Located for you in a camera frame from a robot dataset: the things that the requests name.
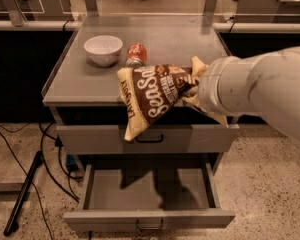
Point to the padded gripper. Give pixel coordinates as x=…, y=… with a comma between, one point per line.
x=212, y=85

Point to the brown sea salt chip bag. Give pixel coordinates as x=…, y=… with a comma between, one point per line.
x=149, y=92

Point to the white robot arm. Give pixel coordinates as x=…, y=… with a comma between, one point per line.
x=267, y=86

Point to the closed top drawer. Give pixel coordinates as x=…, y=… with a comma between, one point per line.
x=178, y=139

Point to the grey drawer cabinet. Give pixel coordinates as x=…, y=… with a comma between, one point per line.
x=79, y=92

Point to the open middle drawer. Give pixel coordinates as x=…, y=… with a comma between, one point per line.
x=118, y=190

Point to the orange soda can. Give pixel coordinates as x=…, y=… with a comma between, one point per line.
x=136, y=55

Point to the white ceramic bowl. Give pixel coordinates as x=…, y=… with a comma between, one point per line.
x=104, y=50

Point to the black bar on floor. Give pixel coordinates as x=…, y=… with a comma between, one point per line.
x=12, y=224

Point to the black top drawer handle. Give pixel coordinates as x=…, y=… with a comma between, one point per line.
x=149, y=139

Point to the black drawer handle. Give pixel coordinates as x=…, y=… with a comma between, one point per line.
x=149, y=227
x=149, y=139

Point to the white horizontal rail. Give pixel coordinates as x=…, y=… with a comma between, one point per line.
x=281, y=28

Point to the black middle drawer handle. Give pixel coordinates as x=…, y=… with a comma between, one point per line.
x=149, y=227

